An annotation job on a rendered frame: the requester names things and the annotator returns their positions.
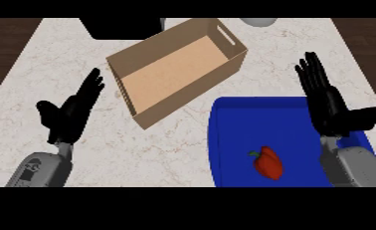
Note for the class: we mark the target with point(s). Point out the brown cardboard box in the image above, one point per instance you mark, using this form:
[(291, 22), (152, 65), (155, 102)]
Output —
[(177, 69)]

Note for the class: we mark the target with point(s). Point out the blue tray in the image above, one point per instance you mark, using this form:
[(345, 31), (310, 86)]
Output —
[(261, 134)]

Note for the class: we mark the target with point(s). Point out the pale grey round object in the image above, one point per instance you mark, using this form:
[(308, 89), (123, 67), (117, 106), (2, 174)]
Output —
[(258, 22)]

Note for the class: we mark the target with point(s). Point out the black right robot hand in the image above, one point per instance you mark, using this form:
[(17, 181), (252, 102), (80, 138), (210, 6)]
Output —
[(329, 108)]

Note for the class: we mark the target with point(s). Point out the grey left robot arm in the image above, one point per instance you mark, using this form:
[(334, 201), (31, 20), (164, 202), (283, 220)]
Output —
[(43, 167)]

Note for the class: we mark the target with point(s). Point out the black appliance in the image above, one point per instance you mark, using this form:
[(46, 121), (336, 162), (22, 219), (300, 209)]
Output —
[(124, 27)]

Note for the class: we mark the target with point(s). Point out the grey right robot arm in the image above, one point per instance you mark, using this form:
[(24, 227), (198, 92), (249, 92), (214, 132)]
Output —
[(348, 161)]

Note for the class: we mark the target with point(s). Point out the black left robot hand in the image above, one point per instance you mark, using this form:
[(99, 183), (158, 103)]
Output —
[(74, 111)]

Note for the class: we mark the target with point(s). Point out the red bell pepper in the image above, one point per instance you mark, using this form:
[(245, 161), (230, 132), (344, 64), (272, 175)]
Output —
[(269, 163)]

